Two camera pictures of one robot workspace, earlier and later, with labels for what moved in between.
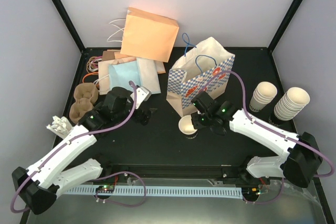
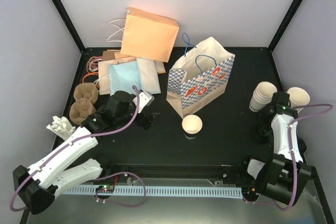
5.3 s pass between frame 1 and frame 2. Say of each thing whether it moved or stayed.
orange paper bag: stayed
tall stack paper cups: stayed
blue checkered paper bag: stayed
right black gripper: moved
